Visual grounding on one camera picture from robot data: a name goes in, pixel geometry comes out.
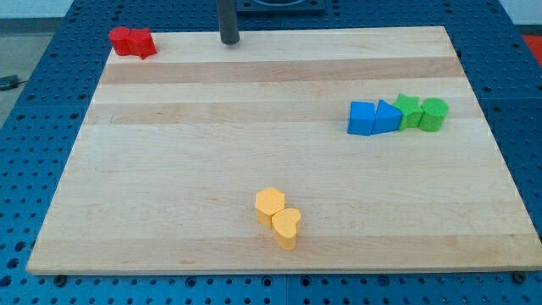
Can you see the yellow hexagon block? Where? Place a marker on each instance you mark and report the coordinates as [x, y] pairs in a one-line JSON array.
[[268, 203]]

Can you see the yellow heart block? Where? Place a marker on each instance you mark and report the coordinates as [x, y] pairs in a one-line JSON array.
[[286, 225]]

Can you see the blue cube block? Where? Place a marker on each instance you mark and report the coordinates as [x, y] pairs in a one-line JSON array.
[[361, 118]]

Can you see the light wooden board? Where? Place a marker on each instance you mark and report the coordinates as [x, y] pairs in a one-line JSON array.
[[163, 176]]

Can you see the blue triangle block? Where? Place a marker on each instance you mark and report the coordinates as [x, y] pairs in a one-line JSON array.
[[387, 118]]

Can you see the green star block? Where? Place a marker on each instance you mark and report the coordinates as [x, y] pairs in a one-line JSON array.
[[410, 109]]

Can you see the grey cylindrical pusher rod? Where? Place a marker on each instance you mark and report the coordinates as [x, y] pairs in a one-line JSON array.
[[227, 22]]

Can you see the green cylinder block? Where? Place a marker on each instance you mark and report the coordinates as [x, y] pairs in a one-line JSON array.
[[435, 111]]

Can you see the red star block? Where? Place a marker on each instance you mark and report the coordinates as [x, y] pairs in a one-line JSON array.
[[140, 43]]

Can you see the red cylinder block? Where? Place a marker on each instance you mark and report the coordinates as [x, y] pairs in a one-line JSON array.
[[118, 39]]

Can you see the black device on floor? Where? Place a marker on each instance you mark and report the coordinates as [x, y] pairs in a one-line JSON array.
[[9, 82]]

